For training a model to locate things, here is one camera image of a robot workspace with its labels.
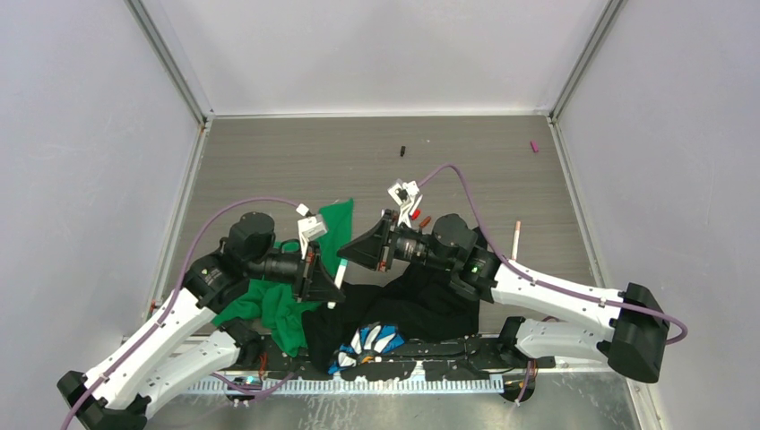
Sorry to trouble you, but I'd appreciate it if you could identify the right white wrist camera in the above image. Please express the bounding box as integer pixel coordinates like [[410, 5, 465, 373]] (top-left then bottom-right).
[[387, 179, 422, 228]]

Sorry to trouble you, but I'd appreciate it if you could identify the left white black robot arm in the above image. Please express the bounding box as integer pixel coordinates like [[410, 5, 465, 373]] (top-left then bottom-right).
[[57, 209, 350, 429]]

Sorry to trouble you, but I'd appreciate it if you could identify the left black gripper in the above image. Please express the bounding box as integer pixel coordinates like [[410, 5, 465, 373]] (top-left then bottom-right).
[[245, 236, 344, 299]]

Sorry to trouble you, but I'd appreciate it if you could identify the aluminium front rail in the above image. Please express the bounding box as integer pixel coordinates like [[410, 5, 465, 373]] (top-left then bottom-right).
[[111, 331, 650, 398]]

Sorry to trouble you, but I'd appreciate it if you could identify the green cloth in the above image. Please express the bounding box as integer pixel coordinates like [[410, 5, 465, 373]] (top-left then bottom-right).
[[212, 198, 354, 357]]

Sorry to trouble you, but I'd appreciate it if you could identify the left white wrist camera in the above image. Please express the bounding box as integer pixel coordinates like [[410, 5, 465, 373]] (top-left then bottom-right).
[[296, 203, 328, 260]]

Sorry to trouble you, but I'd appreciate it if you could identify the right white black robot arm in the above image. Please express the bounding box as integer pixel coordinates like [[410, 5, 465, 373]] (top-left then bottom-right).
[[337, 210, 670, 383]]

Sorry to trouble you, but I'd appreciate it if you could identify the black cloth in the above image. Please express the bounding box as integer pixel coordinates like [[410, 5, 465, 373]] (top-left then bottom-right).
[[302, 265, 479, 373]]

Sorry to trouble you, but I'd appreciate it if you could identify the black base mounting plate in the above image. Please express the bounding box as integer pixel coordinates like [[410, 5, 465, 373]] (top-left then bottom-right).
[[228, 335, 525, 382]]

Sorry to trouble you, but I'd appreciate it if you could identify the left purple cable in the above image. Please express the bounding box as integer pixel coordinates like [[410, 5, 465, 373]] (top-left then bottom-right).
[[59, 197, 307, 430]]

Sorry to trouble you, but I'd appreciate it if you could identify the white pen pink tip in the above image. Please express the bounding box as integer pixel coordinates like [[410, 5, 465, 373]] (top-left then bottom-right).
[[510, 220, 522, 261]]

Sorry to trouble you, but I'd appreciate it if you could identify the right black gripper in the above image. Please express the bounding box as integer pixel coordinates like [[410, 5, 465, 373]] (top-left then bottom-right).
[[336, 214, 453, 277]]

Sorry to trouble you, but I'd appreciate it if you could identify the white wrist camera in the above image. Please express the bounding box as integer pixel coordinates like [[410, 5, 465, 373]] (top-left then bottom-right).
[[387, 179, 422, 228], [296, 203, 328, 260]]

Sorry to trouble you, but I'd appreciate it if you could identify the blue white patterned cloth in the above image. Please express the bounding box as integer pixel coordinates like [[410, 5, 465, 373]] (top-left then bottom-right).
[[327, 322, 406, 374]]

